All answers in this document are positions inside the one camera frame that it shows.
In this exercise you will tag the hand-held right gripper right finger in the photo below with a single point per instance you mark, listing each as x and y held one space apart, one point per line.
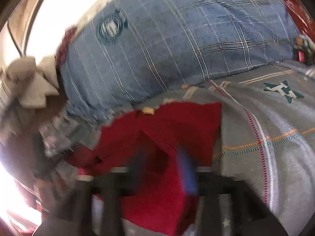
187 174

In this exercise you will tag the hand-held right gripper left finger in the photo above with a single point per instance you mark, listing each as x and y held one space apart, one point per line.
137 162

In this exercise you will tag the red garment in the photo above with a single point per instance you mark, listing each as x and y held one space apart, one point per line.
192 127

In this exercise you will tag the blue plaid pillow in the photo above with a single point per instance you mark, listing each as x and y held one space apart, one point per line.
172 41

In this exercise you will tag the beige cloth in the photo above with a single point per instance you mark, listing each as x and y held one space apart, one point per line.
29 83

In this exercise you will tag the dark red cloth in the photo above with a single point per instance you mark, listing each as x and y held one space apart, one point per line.
65 48

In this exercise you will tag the black jar with red label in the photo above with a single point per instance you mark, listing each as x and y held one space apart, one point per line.
300 55

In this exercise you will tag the brown capped bottle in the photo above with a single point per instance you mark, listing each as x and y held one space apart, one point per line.
299 40

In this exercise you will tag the red plastic bag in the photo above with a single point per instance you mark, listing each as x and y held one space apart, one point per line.
295 5

